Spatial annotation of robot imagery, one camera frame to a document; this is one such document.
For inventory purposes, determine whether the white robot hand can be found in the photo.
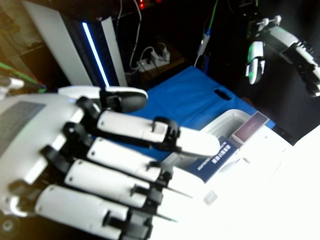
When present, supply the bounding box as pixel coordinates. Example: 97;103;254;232
0;86;221;240
244;24;320;98

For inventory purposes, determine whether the maroon small box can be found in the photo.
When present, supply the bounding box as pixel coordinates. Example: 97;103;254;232
230;111;270;145

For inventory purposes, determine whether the navy blue box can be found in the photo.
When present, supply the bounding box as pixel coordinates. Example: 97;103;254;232
172;134;241;185

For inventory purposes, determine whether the white storage bin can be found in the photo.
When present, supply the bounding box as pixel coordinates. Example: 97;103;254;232
159;109;288;240

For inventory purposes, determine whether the black backdrop cloth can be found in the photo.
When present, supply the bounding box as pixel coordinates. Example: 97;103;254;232
207;0;320;147

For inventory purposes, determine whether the white adapter with blue plug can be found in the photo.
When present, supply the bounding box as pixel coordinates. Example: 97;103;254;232
197;31;212;56

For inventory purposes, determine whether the white tower with blue light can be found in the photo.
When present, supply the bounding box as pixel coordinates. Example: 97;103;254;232
22;0;128;88

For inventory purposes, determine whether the blue cloth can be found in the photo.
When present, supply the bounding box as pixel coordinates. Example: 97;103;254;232
126;65;276;163

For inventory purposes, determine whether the white power strip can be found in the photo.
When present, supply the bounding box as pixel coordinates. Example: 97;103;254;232
136;43;171;73

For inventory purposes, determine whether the black device with red lights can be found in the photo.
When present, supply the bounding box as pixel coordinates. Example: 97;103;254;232
129;0;166;11

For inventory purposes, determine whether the green cable at arm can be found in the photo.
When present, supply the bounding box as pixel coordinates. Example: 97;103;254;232
205;0;220;32
0;61;48;93

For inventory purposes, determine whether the thin white cable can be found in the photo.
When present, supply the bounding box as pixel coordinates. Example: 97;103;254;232
117;0;143;76

